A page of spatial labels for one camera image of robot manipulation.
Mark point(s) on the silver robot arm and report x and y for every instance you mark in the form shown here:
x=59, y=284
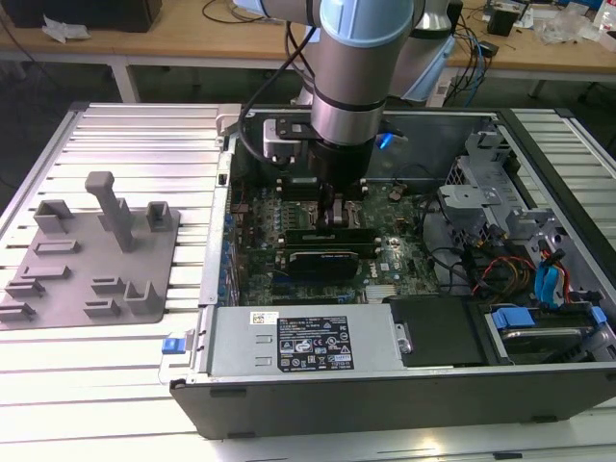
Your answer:
x=356, y=72

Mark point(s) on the black RAM slot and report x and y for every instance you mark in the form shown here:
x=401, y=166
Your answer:
x=298, y=181
x=298, y=193

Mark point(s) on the CPU socket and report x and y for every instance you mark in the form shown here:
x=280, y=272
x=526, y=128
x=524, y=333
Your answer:
x=355, y=214

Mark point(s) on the round coin battery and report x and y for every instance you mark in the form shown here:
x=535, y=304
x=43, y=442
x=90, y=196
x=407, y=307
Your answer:
x=395, y=194

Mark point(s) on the green motherboard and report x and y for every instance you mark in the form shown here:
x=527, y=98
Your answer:
x=409, y=240

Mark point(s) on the black graphics card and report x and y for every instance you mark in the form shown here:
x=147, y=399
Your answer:
x=322, y=265

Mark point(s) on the white power strip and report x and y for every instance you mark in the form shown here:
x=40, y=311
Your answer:
x=440, y=91

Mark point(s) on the silver chipset heatsink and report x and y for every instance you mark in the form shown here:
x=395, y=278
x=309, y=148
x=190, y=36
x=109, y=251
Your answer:
x=382, y=292

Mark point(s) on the grey metal drive cage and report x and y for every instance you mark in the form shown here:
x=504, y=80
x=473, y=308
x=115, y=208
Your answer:
x=481, y=192

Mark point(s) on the black plastic shroud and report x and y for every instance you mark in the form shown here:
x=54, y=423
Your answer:
x=433, y=332

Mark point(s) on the silver power supply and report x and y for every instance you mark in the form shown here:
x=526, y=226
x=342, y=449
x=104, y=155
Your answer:
x=240, y=337

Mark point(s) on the grey parts rack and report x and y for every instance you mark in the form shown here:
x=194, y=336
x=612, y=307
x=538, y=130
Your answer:
x=144, y=240

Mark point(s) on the small black box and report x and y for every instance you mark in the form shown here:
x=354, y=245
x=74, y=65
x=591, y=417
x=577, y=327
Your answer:
x=503, y=21

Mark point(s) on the wooden desk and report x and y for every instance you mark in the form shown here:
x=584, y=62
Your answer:
x=144, y=43

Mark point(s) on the hard disk in blue carrier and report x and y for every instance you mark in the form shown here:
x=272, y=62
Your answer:
x=515, y=317

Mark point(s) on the black PC case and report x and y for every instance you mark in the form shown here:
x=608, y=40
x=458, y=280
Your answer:
x=337, y=409

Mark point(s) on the blue case latch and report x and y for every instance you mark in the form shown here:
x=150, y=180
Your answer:
x=173, y=346

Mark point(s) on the clear plastic bags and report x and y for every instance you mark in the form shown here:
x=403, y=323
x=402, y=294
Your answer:
x=563, y=26

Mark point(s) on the large black box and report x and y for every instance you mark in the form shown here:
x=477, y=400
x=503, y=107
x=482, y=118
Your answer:
x=82, y=14

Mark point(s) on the crumpled white paper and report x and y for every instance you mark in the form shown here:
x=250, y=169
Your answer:
x=62, y=30

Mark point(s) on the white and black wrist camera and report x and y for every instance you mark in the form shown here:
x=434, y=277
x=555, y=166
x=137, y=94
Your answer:
x=279, y=139

